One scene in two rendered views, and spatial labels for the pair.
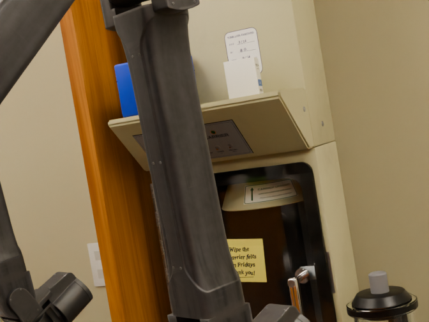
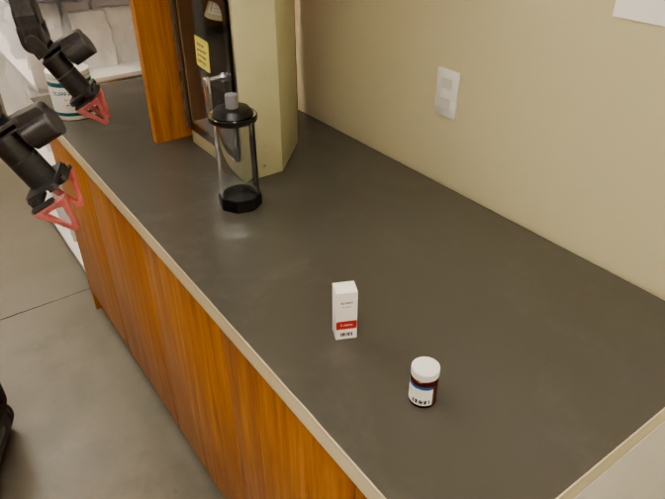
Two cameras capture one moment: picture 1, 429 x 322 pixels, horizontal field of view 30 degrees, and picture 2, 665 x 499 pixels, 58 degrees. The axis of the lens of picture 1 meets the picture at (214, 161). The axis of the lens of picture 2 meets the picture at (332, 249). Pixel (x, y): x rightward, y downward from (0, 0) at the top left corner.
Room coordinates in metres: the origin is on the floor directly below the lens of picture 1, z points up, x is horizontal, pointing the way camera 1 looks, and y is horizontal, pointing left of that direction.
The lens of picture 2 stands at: (0.18, -0.99, 1.64)
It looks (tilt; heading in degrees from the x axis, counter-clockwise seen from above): 33 degrees down; 27
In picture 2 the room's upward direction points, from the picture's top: straight up
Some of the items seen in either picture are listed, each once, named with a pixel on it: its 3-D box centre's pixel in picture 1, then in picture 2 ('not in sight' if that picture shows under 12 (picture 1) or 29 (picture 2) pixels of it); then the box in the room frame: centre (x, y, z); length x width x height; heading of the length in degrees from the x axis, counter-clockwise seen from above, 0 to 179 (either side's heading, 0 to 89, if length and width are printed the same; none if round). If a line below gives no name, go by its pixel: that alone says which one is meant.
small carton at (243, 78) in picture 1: (243, 78); not in sight; (1.30, -0.07, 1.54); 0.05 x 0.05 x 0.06; 79
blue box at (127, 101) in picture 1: (157, 85); not in sight; (1.38, 0.08, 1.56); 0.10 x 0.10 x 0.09; 63
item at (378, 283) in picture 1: (380, 293); (232, 108); (1.22, -0.22, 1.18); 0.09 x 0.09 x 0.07
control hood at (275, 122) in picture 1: (209, 133); not in sight; (1.34, 0.00, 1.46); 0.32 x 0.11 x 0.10; 63
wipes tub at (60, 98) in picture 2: not in sight; (71, 91); (1.48, 0.60, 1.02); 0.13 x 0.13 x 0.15
